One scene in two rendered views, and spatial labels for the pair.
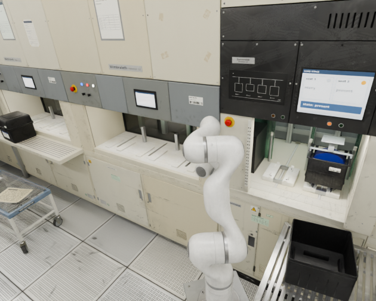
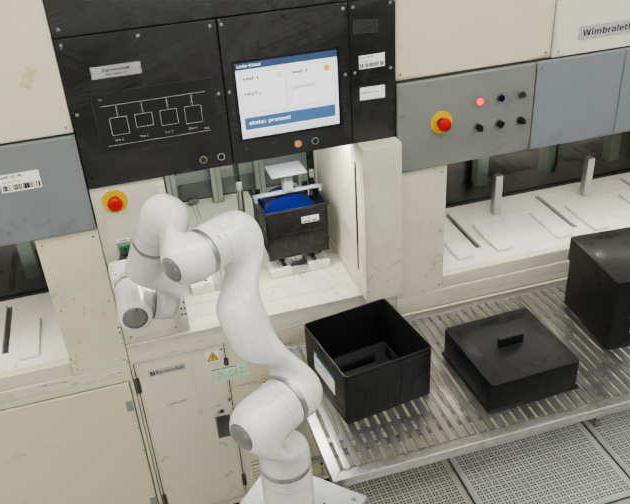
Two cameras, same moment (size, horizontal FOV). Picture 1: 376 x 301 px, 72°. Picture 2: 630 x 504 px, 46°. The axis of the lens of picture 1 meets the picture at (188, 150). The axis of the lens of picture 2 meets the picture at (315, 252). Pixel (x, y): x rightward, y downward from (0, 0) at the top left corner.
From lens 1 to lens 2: 0.84 m
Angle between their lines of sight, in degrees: 42
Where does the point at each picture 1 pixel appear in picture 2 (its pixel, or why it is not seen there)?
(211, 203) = (252, 334)
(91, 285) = not seen: outside the picture
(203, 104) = (43, 183)
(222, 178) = (253, 285)
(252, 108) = (159, 158)
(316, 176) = (286, 243)
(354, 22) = not seen: outside the picture
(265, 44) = (154, 33)
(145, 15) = not seen: outside the picture
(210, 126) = (181, 210)
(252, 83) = (146, 110)
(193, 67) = not seen: outside the picture
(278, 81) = (196, 95)
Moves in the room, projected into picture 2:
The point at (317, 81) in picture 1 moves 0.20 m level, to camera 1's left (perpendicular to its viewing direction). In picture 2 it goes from (261, 80) to (206, 103)
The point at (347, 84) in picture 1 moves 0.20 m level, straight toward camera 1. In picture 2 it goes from (306, 74) to (329, 97)
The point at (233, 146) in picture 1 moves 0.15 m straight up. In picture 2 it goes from (248, 226) to (240, 159)
